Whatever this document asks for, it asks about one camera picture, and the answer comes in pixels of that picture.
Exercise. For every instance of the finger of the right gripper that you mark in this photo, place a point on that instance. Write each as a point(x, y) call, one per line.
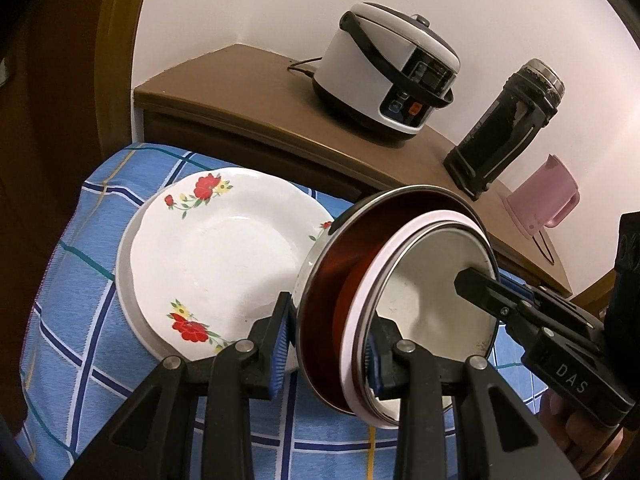
point(520, 287)
point(500, 301)

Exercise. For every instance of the silver black rice cooker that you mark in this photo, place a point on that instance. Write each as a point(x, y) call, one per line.
point(385, 72)

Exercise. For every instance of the red flower white plate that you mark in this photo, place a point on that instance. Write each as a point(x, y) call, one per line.
point(214, 250)

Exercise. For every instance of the person's right hand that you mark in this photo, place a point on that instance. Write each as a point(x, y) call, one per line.
point(580, 438)

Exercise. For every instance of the stainless steel bowl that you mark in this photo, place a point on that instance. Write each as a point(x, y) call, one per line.
point(394, 255)

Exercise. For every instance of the black thermos flask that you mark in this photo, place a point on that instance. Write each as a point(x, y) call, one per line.
point(526, 104)

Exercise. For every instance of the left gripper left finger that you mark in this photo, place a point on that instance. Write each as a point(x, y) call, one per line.
point(150, 436)

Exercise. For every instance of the pink electric kettle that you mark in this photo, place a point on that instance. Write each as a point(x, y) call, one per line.
point(544, 199)

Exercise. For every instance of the brown wooden cabinet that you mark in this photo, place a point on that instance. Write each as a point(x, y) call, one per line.
point(243, 105)

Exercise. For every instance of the brown wooden door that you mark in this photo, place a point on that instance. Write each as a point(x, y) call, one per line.
point(66, 75)

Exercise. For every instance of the white enamel bowl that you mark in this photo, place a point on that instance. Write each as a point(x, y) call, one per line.
point(430, 284)

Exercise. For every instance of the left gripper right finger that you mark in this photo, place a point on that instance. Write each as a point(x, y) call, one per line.
point(497, 435)

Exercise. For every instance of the pink plastic bowl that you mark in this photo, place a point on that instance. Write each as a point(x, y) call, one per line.
point(365, 319)

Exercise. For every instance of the blue plaid tablecloth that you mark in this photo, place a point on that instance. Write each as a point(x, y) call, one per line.
point(80, 360)

